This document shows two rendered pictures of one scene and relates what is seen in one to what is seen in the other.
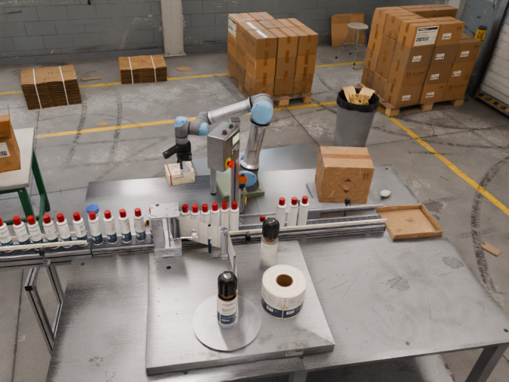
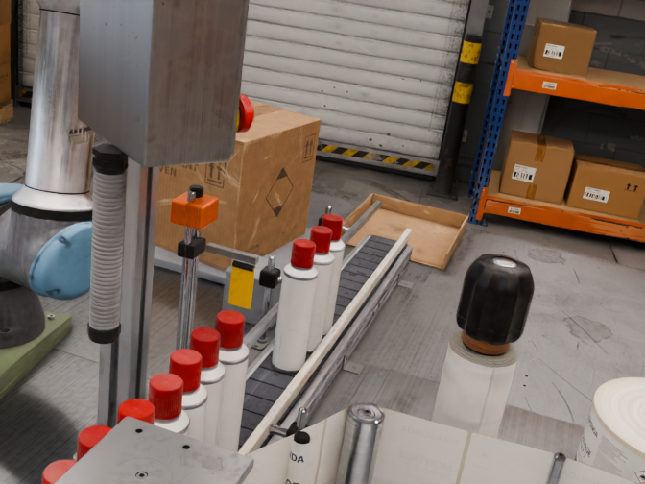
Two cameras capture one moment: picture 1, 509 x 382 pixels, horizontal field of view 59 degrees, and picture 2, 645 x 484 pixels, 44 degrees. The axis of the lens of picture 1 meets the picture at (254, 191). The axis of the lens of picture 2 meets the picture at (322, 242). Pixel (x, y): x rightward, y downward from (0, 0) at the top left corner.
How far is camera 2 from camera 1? 1.92 m
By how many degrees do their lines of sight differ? 56
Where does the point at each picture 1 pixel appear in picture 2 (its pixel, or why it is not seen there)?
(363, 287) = (585, 374)
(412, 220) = (398, 227)
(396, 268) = (537, 308)
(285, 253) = (418, 409)
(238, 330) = not seen: outside the picture
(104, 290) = not seen: outside the picture
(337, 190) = (264, 215)
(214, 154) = (194, 71)
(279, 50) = not seen: outside the picture
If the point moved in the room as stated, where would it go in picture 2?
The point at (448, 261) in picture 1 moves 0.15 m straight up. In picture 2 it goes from (542, 258) to (558, 201)
